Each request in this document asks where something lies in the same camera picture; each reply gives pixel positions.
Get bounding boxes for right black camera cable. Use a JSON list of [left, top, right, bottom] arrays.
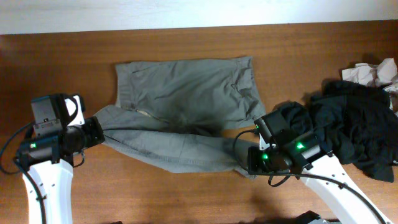
[[232, 129, 388, 224]]

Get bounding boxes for beige crumpled cloth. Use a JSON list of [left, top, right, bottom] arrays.
[[341, 58, 397, 115]]

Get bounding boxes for black garment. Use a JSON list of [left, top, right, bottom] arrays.
[[277, 80, 397, 182]]

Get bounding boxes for grey shorts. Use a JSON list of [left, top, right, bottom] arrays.
[[96, 57, 266, 173]]

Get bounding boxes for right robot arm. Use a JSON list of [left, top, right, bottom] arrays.
[[247, 111, 391, 223]]

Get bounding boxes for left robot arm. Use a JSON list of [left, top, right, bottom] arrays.
[[14, 93, 104, 223]]

